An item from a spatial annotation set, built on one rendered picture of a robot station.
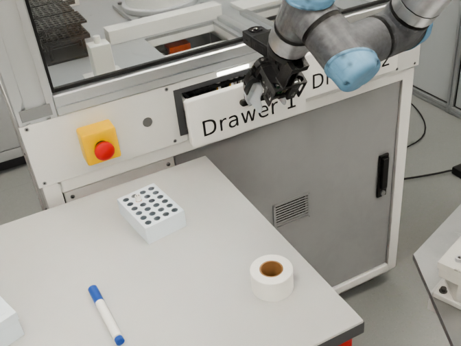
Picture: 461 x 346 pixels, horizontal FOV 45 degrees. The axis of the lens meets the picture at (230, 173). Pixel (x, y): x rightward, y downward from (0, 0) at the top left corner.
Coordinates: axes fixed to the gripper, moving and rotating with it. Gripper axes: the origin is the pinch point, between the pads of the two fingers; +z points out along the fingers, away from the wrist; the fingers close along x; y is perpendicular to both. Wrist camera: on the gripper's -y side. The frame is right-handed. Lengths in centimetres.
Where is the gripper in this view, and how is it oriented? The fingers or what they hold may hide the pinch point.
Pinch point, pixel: (257, 96)
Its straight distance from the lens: 118.6
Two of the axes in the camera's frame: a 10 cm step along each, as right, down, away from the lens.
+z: -1.8, 4.2, 8.9
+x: 8.9, -3.2, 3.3
